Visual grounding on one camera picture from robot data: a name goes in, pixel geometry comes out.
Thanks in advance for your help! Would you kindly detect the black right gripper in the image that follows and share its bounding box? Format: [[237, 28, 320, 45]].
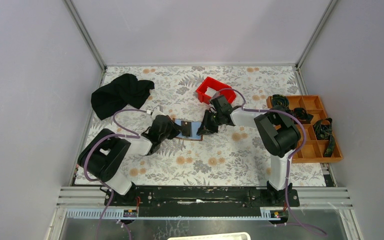
[[196, 109, 223, 136]]

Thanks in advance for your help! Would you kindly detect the brown leather card holder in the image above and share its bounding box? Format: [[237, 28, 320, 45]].
[[173, 118, 203, 141]]

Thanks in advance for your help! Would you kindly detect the black VIP credit card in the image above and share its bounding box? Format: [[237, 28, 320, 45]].
[[181, 121, 192, 138]]

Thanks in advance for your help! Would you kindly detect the stack of credit cards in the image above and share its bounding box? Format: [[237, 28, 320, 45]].
[[205, 87, 220, 97]]

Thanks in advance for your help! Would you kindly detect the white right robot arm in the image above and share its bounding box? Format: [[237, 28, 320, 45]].
[[196, 95, 301, 206]]

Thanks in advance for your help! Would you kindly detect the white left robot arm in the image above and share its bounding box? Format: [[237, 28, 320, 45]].
[[77, 114, 182, 206]]

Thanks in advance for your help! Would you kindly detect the red plastic bin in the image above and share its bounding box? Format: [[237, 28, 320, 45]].
[[195, 76, 237, 105]]

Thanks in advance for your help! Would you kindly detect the black cloth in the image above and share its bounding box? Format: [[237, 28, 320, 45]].
[[90, 73, 155, 120]]

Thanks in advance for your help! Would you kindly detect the dark rolled tie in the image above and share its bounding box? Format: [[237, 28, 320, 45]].
[[271, 94, 290, 109], [292, 107, 314, 124]]

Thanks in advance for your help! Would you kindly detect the orange compartment tray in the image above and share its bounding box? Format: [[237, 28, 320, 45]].
[[266, 95, 343, 163]]

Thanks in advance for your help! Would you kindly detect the dark patterned tie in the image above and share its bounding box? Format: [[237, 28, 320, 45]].
[[313, 117, 336, 158]]

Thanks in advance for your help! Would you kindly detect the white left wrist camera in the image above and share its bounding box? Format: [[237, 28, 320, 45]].
[[146, 105, 165, 118]]

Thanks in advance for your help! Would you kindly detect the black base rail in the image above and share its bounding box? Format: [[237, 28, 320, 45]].
[[104, 185, 300, 218]]

